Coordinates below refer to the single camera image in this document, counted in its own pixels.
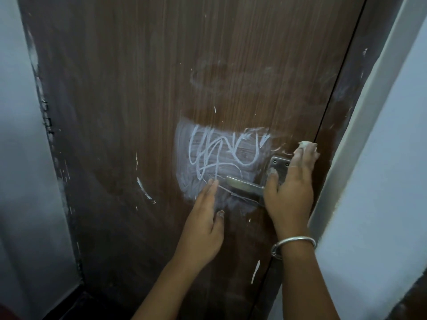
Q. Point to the person's left hand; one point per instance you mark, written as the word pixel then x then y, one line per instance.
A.
pixel 201 229

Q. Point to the person's right hand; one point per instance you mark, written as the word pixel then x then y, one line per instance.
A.
pixel 292 199

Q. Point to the small white cloth wad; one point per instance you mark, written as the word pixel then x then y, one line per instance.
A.
pixel 305 144

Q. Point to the brown wooden door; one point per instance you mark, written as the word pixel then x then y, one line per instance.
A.
pixel 133 79

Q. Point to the person's right forearm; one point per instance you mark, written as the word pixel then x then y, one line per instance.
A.
pixel 307 283

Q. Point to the dark brown door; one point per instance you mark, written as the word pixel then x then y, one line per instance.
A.
pixel 410 303

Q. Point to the silver bangle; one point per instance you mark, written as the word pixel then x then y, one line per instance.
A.
pixel 293 239

